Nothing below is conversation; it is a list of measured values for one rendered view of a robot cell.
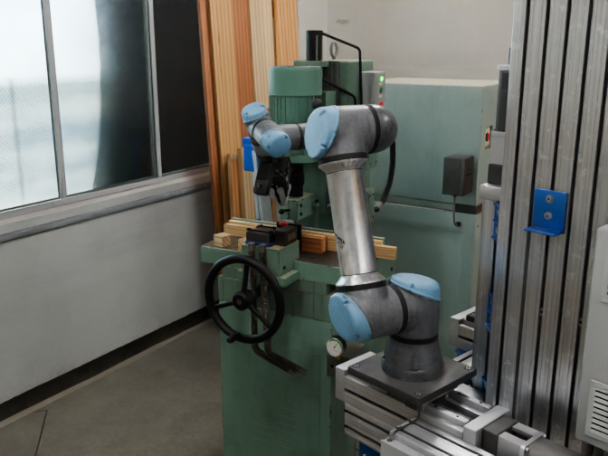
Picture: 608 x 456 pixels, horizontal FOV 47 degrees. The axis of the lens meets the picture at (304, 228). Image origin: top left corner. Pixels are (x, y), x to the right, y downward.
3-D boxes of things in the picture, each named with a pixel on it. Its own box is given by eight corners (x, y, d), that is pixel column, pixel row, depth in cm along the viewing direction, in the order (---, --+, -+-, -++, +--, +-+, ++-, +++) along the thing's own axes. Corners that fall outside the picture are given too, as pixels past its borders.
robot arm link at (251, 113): (246, 119, 196) (235, 108, 202) (257, 151, 203) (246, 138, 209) (270, 108, 197) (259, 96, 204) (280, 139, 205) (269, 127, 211)
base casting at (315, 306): (217, 299, 245) (216, 275, 243) (296, 256, 294) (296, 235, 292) (332, 323, 225) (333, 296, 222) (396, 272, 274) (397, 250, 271)
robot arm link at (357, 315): (412, 336, 158) (376, 98, 159) (355, 348, 151) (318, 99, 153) (384, 333, 169) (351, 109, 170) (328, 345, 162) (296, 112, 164)
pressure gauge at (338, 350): (325, 360, 221) (325, 336, 219) (329, 356, 225) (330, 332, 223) (343, 364, 219) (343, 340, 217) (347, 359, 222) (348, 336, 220)
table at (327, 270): (183, 269, 237) (182, 251, 235) (233, 246, 263) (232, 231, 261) (346, 299, 209) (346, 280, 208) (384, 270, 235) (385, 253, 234)
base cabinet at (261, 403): (222, 478, 263) (215, 299, 245) (296, 409, 312) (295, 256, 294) (329, 515, 243) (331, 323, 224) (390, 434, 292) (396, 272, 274)
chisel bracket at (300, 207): (280, 223, 239) (280, 198, 237) (299, 213, 251) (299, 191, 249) (299, 225, 236) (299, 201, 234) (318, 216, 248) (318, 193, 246)
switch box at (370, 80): (358, 117, 251) (359, 71, 247) (369, 115, 260) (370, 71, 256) (374, 118, 248) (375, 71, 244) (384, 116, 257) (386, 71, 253)
